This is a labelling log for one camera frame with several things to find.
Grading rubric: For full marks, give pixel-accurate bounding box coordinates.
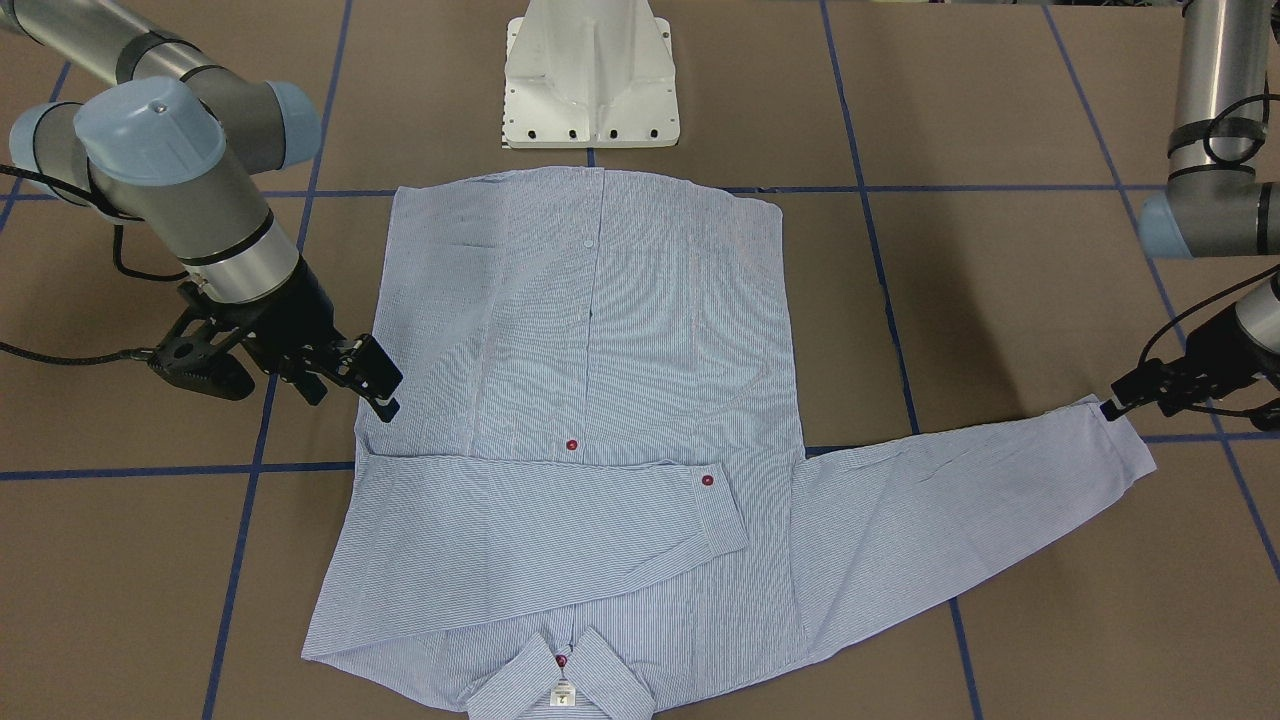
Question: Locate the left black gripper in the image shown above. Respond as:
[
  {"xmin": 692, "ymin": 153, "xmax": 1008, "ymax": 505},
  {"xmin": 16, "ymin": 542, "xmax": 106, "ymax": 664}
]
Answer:
[{"xmin": 1100, "ymin": 310, "xmax": 1279, "ymax": 421}]

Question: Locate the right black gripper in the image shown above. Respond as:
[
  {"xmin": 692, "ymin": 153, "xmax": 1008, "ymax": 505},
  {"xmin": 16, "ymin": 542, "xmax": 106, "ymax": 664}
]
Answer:
[{"xmin": 239, "ymin": 258, "xmax": 403, "ymax": 424}]

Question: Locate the light blue striped shirt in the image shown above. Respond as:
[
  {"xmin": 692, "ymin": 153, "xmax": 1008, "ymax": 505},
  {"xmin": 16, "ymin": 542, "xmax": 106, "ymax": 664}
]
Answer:
[{"xmin": 301, "ymin": 167, "xmax": 1156, "ymax": 719}]

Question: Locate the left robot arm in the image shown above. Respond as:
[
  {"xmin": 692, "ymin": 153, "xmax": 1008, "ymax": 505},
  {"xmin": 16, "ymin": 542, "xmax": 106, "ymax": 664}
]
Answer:
[{"xmin": 1101, "ymin": 1, "xmax": 1279, "ymax": 421}]

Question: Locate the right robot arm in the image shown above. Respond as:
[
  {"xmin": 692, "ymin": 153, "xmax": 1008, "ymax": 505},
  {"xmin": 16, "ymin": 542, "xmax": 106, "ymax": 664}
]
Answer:
[{"xmin": 3, "ymin": 1, "xmax": 402, "ymax": 421}]

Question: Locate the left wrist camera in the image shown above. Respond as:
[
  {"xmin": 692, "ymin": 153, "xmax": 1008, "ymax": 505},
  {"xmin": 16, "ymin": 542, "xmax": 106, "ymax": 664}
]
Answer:
[{"xmin": 1242, "ymin": 398, "xmax": 1280, "ymax": 432}]

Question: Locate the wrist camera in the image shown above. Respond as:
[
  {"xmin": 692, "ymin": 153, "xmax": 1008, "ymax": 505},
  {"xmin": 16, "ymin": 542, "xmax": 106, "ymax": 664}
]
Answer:
[
  {"xmin": 1242, "ymin": 398, "xmax": 1280, "ymax": 432},
  {"xmin": 146, "ymin": 299, "xmax": 256, "ymax": 401}
]

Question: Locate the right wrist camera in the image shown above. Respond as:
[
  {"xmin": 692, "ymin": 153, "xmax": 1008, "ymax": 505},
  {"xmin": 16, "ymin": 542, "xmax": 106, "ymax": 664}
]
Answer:
[{"xmin": 146, "ymin": 299, "xmax": 256, "ymax": 401}]

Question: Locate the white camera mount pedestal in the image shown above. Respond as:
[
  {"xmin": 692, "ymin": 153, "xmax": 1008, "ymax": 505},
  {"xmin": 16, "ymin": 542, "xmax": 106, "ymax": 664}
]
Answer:
[{"xmin": 500, "ymin": 1, "xmax": 681, "ymax": 150}]

